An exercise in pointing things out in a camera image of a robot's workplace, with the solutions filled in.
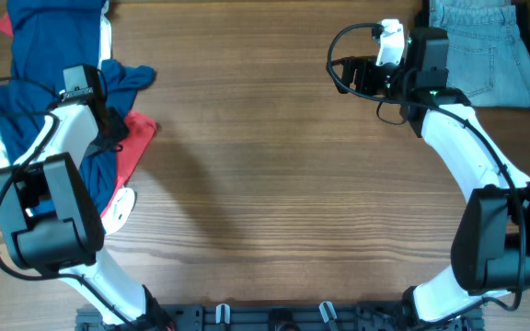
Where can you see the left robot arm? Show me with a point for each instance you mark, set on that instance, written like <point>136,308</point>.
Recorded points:
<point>50,228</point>

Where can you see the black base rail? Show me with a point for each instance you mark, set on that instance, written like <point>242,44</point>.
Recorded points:
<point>363,316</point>

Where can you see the red t-shirt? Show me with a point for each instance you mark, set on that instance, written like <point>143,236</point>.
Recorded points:
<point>142,130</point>

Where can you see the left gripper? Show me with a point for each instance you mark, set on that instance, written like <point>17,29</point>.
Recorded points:
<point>120,131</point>

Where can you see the white t-shirt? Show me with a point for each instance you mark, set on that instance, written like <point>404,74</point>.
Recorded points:
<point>122,202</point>

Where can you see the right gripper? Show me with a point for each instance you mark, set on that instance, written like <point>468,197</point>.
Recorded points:
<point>365,66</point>

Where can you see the blue t-shirt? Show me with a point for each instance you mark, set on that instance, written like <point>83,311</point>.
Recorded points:
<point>50,35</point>

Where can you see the folded light blue jeans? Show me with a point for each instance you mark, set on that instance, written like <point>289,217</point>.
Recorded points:
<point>487,59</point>

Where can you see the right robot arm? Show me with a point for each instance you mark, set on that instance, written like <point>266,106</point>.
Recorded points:
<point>490,254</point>

